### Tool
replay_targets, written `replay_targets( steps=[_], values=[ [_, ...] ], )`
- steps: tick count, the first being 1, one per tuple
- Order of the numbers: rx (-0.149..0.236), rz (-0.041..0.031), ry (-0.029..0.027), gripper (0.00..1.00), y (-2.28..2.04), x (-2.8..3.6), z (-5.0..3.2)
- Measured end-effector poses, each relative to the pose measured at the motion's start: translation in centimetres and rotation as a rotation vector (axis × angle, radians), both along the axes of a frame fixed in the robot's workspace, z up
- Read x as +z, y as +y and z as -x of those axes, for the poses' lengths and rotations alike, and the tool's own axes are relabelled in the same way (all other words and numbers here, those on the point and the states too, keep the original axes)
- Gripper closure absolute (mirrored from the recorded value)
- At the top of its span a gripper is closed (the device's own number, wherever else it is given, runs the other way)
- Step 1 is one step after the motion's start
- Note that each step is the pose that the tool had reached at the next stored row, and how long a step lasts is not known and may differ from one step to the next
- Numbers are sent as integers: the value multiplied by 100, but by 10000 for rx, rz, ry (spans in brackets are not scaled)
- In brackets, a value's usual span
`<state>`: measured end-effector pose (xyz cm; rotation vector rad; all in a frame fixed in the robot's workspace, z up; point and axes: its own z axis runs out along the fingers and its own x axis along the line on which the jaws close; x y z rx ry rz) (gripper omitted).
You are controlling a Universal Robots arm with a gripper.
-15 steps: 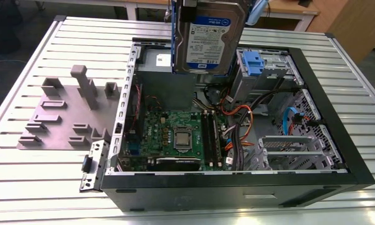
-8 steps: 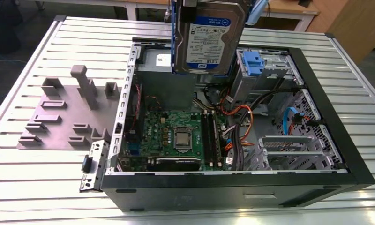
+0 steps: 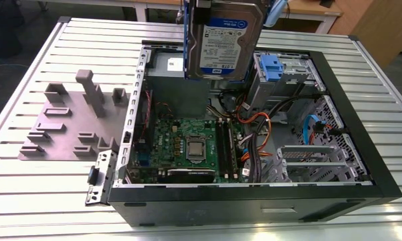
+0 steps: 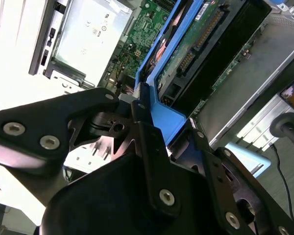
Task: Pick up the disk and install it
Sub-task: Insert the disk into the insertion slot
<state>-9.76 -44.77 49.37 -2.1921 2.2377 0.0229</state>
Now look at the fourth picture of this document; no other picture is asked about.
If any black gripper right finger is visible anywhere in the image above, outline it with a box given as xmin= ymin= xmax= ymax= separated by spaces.
xmin=188 ymin=117 xmax=294 ymax=235

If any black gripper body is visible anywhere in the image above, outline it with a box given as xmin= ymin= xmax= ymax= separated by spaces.
xmin=39 ymin=151 xmax=226 ymax=235

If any hard disk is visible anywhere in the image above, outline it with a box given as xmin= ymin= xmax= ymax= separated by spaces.
xmin=134 ymin=0 xmax=272 ymax=147

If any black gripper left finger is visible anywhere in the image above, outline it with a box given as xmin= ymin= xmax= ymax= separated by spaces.
xmin=0 ymin=82 xmax=183 ymax=217

